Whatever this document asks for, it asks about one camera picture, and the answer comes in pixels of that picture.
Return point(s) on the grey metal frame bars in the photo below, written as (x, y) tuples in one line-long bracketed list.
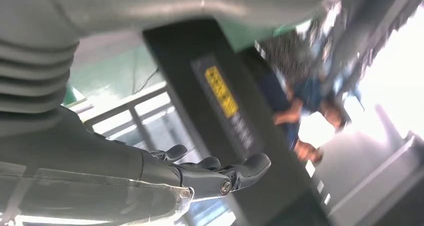
[(132, 103)]

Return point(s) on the person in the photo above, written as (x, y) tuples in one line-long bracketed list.
[(285, 58), (308, 91)]

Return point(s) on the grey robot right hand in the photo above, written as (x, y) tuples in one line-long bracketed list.
[(82, 171)]

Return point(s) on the black yellow column label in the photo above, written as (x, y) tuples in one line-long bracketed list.
[(221, 91)]

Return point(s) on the black scanner column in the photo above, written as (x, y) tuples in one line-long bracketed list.
[(198, 118)]

